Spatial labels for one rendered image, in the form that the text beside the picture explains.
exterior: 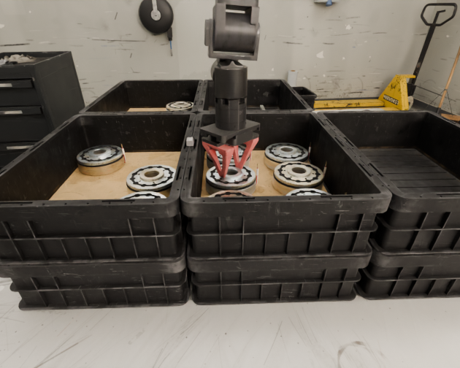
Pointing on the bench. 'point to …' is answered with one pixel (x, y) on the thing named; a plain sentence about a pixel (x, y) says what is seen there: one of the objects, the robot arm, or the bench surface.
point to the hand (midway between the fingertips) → (230, 169)
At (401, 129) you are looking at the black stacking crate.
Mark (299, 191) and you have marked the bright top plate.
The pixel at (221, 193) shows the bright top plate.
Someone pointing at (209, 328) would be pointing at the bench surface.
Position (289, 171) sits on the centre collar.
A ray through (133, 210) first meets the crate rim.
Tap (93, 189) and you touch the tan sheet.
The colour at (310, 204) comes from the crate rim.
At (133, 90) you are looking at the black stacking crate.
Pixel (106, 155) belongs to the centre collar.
